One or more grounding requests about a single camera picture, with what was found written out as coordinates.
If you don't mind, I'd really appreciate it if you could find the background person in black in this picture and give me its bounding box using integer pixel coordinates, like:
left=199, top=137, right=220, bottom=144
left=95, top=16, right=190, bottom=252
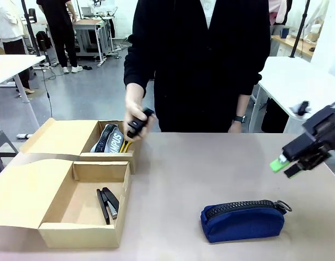
left=36, top=0, right=84, bottom=74

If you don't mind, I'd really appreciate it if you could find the black bag under table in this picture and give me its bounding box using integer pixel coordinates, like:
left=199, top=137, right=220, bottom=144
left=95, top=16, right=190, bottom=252
left=260, top=97, right=290, bottom=134

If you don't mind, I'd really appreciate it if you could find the person torso black cardigan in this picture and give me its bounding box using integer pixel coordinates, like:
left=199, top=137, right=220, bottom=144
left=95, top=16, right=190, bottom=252
left=123, top=0, right=271, bottom=133

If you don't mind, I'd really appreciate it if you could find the wooden background bench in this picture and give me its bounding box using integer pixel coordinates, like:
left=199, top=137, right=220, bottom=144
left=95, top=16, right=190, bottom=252
left=270, top=34, right=315, bottom=63

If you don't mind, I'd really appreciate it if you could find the white table with round leg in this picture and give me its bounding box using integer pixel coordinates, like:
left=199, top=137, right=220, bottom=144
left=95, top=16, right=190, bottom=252
left=0, top=54, right=47, bottom=140

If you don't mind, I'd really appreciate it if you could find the dark grey stool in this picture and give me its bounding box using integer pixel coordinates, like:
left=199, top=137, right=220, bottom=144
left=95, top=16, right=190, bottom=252
left=0, top=128, right=20, bottom=181

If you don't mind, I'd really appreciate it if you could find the black tripod stand with feet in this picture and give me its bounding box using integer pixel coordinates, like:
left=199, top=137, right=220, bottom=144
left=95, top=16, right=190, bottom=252
left=20, top=0, right=53, bottom=69

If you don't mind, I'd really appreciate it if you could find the background person in white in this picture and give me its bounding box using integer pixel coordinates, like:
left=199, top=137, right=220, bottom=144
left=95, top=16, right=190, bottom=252
left=0, top=0, right=35, bottom=95

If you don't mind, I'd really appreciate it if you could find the black floor cable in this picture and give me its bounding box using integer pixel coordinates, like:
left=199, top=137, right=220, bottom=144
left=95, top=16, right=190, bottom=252
left=41, top=66, right=58, bottom=120

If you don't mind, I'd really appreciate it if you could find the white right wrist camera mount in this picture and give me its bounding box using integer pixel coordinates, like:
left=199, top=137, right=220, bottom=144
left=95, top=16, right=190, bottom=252
left=288, top=100, right=312, bottom=117

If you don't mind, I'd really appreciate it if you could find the person's right hand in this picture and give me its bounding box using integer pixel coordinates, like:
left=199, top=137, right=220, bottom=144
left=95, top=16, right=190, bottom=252
left=123, top=92, right=157, bottom=142

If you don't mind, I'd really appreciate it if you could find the black backpack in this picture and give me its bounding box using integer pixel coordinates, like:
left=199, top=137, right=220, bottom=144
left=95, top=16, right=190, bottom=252
left=35, top=30, right=53, bottom=52

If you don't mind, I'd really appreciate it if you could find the large brown cardboard box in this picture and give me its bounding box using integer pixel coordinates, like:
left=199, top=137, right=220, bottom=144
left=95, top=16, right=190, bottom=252
left=0, top=159, right=131, bottom=250

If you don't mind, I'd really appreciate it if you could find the black slanted stand pole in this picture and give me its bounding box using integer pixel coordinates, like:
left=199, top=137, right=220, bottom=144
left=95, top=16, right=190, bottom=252
left=289, top=0, right=311, bottom=59

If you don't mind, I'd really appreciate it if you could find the person's left hand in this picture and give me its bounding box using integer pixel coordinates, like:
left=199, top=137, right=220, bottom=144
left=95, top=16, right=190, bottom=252
left=227, top=121, right=246, bottom=134

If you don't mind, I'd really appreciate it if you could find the open laptop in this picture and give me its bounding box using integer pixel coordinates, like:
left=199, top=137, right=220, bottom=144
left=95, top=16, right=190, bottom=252
left=80, top=5, right=97, bottom=17

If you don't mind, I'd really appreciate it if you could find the long slim black stapler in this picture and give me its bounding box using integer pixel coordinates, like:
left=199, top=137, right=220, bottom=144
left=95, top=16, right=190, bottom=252
left=96, top=187, right=121, bottom=225

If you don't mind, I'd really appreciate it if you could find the compact black stapler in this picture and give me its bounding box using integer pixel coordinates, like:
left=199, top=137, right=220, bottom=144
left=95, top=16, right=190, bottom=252
left=127, top=108, right=156, bottom=138

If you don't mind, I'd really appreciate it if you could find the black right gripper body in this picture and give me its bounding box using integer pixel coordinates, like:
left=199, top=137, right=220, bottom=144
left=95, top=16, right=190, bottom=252
left=282, top=100, right=335, bottom=164

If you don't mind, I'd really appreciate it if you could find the person's right forearm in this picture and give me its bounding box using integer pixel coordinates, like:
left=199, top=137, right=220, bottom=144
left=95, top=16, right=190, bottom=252
left=125, top=80, right=146, bottom=98

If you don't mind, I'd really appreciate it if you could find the blue zipper pencil case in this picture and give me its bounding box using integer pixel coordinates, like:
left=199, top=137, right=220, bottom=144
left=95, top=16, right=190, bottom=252
left=200, top=200, right=293, bottom=244

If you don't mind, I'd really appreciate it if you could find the background person in pink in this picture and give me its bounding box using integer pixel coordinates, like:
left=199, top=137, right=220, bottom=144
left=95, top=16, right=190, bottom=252
left=268, top=0, right=293, bottom=27

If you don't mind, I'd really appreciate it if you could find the person's left forearm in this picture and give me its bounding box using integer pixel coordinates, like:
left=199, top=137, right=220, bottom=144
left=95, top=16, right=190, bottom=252
left=235, top=94, right=251, bottom=117

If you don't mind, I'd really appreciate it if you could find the grey background desk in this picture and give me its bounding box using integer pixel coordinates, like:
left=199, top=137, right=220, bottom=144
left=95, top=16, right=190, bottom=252
left=73, top=7, right=122, bottom=68

